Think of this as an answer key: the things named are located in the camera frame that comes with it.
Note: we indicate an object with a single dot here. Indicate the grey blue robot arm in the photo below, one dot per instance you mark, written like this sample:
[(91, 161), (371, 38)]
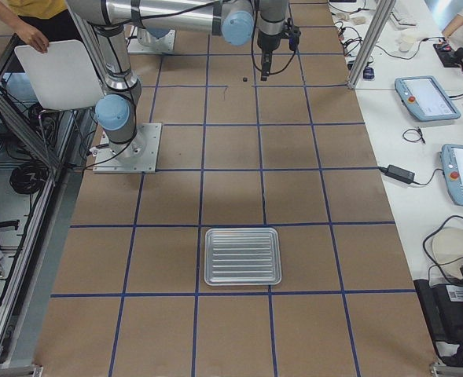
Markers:
[(112, 30)]

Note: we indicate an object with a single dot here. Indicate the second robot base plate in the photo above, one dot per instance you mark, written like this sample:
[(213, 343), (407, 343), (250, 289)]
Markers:
[(140, 41)]

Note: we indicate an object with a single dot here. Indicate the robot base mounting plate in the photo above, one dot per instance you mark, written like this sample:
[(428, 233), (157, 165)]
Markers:
[(140, 156)]

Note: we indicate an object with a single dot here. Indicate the aluminium frame post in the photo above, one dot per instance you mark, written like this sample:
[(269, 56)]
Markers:
[(376, 26)]

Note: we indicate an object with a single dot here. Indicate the person's hand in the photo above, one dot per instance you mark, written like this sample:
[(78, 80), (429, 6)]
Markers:
[(33, 37)]

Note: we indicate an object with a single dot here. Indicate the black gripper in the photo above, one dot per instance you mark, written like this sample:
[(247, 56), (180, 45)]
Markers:
[(266, 44)]

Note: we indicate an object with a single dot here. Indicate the white plastic board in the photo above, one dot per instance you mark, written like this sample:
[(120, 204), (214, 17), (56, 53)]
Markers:
[(63, 78)]

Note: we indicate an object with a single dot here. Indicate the ribbed silver metal tray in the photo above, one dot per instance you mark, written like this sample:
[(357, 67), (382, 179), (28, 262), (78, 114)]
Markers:
[(242, 256)]

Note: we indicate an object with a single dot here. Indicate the round beige disc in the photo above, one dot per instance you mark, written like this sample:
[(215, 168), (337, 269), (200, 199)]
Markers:
[(447, 247)]

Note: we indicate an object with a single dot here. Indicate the white cup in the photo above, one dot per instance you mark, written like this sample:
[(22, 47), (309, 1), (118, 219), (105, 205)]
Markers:
[(406, 42)]

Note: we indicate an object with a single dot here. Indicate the upper blue teach pendant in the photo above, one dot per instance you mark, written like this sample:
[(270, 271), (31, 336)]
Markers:
[(425, 99)]

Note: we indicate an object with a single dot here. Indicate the black power adapter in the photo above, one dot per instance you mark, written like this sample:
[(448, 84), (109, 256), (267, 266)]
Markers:
[(398, 174)]

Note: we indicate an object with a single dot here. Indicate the black case with label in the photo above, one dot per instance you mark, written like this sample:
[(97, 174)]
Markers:
[(442, 306)]

